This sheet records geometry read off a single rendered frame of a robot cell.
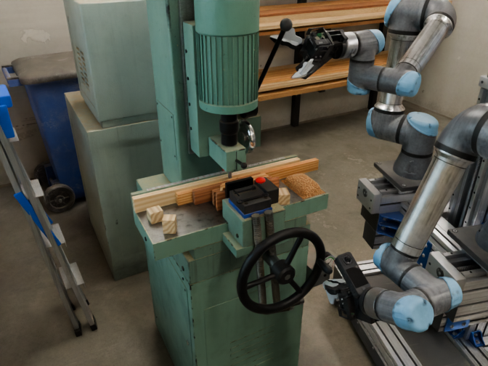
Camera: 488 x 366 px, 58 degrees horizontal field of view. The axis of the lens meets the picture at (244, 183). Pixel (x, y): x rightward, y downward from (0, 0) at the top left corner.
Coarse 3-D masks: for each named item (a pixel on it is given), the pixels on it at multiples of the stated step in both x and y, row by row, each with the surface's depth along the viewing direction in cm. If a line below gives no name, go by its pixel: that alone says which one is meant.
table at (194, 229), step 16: (176, 208) 137; (192, 208) 137; (208, 208) 137; (288, 208) 140; (304, 208) 143; (320, 208) 147; (144, 224) 130; (160, 224) 130; (192, 224) 130; (208, 224) 130; (224, 224) 130; (144, 240) 132; (160, 240) 123; (176, 240) 125; (192, 240) 127; (208, 240) 130; (224, 240) 131; (288, 240) 132; (160, 256) 124; (240, 256) 126
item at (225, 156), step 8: (216, 136) 144; (208, 144) 145; (216, 144) 139; (240, 144) 139; (216, 152) 140; (224, 152) 134; (232, 152) 134; (240, 152) 136; (216, 160) 142; (224, 160) 136; (232, 160) 136; (240, 160) 137; (224, 168) 137; (232, 168) 137; (240, 168) 139
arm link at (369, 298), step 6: (372, 288) 107; (378, 288) 106; (366, 294) 106; (372, 294) 104; (366, 300) 105; (372, 300) 103; (366, 306) 105; (372, 306) 103; (366, 312) 106; (372, 312) 103
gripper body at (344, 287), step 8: (344, 288) 113; (368, 288) 108; (344, 296) 114; (352, 296) 113; (360, 296) 108; (344, 304) 114; (352, 304) 113; (360, 304) 107; (344, 312) 116; (352, 312) 113; (360, 312) 111; (368, 320) 108; (376, 320) 109
